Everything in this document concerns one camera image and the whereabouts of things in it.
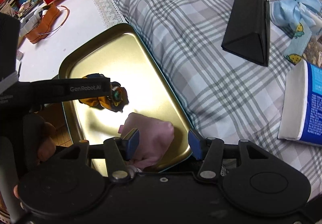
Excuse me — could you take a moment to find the orange leather pouch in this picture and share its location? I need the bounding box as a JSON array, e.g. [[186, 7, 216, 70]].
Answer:
[[25, 4, 70, 44]]

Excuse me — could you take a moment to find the light blue face mask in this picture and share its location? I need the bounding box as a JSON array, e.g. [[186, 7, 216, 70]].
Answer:
[[270, 0, 322, 29]]

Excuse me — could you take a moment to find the black triangular case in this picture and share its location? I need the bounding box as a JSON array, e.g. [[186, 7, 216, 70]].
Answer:
[[221, 0, 271, 67]]

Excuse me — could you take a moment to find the navy and yellow scrunchie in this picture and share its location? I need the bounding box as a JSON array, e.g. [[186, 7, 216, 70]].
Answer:
[[78, 73, 130, 113]]

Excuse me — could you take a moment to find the brown patterned cloth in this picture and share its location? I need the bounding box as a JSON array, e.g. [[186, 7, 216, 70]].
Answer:
[[303, 34, 322, 67]]

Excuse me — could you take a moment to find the person's left hand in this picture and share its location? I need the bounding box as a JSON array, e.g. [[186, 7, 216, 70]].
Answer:
[[23, 115, 57, 167]]

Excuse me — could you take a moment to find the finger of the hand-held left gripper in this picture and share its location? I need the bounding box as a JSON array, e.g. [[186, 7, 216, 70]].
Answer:
[[17, 77, 112, 112]]

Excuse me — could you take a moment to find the grey plaid bedsheet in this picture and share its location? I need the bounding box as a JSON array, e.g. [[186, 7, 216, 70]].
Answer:
[[96, 0, 322, 199]]

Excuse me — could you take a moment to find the blue and white tissue pack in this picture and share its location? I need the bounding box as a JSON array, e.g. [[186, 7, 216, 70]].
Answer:
[[277, 59, 322, 148]]

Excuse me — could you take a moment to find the gold metal tray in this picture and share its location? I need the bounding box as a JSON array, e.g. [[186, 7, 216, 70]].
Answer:
[[58, 23, 194, 173]]

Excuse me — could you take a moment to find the pink cloth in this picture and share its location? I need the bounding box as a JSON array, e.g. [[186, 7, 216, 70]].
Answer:
[[119, 112, 175, 171]]

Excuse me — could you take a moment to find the white strap device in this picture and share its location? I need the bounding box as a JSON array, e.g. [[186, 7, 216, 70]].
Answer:
[[19, 8, 49, 36]]

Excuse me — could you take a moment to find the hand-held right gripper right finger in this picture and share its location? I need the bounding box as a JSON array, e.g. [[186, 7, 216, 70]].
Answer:
[[188, 129, 271, 181]]

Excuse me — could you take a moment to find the blue cartoon print sock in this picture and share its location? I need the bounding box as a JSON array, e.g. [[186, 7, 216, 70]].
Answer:
[[283, 23, 312, 65]]

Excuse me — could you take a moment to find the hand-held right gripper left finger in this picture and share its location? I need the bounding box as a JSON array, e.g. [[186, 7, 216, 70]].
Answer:
[[57, 128, 140, 183]]

